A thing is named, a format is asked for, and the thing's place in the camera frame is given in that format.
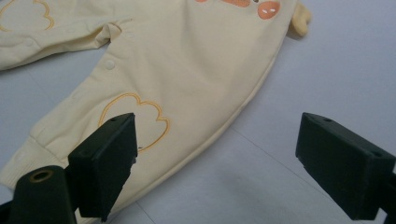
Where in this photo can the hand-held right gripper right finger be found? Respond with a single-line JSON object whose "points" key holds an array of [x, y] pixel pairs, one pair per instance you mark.
{"points": [[339, 161]]}

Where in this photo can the cream baby romper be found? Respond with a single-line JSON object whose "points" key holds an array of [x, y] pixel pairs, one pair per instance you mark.
{"points": [[193, 62]]}

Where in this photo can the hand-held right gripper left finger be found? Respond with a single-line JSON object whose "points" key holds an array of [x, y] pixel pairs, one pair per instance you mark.
{"points": [[102, 161]]}

